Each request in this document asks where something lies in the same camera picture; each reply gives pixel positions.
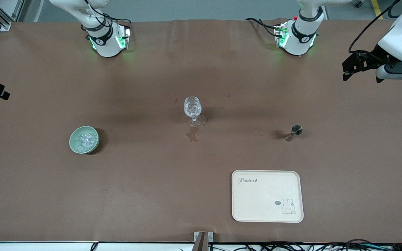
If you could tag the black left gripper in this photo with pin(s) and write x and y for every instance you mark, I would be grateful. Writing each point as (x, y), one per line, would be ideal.
(373, 57)

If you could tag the metal jigger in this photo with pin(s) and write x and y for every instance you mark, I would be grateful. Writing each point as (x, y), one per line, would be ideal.
(296, 130)

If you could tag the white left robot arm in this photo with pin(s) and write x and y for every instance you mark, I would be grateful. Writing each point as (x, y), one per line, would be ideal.
(300, 38)

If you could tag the pile of ice cubes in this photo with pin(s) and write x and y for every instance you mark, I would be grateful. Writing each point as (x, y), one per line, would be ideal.
(84, 141)

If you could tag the clear wine glass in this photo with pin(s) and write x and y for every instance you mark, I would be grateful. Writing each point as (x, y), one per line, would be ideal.
(192, 106)

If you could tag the green ceramic bowl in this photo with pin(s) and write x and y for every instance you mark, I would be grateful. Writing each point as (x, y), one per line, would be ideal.
(72, 143)

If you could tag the cream rabbit print tray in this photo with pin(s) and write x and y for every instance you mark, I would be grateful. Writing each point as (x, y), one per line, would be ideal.
(257, 202)

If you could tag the liquid spill puddle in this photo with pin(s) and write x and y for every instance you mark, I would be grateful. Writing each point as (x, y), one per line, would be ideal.
(192, 137)

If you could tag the brown table cover sheet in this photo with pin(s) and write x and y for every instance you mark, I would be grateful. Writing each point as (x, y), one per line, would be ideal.
(152, 191)

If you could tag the aluminium frame profile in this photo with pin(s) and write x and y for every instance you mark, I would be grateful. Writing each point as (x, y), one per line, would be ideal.
(4, 22)

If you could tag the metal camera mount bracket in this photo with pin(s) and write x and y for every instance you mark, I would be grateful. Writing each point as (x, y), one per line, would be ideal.
(201, 240)

